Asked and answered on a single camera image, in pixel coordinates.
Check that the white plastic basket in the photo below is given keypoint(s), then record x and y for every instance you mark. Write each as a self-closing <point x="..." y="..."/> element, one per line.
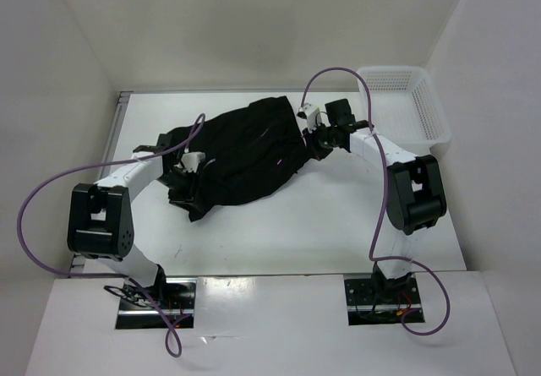
<point x="404" y="105"/>

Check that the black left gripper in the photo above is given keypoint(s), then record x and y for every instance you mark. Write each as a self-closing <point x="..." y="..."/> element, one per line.
<point x="190" y="195"/>

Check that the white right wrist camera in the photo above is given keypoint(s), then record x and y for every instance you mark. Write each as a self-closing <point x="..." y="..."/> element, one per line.
<point x="311" y="115"/>

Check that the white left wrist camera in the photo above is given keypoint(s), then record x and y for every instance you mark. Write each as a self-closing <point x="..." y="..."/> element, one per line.
<point x="190" y="161"/>

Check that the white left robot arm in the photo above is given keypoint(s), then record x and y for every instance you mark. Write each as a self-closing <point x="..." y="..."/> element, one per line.
<point x="100" y="223"/>

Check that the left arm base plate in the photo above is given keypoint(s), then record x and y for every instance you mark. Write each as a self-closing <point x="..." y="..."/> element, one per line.
<point x="135" y="312"/>

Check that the black shorts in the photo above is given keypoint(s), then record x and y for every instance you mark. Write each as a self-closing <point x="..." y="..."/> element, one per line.
<point x="251" y="152"/>

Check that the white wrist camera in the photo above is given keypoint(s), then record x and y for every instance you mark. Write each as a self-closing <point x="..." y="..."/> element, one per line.
<point x="311" y="115"/>
<point x="190" y="161"/>

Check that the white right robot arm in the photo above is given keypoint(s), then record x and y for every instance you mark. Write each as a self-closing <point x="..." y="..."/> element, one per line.
<point x="414" y="198"/>

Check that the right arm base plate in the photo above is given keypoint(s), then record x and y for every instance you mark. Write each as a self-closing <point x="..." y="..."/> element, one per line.
<point x="369" y="304"/>

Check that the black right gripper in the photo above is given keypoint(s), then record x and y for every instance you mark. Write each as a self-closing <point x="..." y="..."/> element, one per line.
<point x="311" y="145"/>

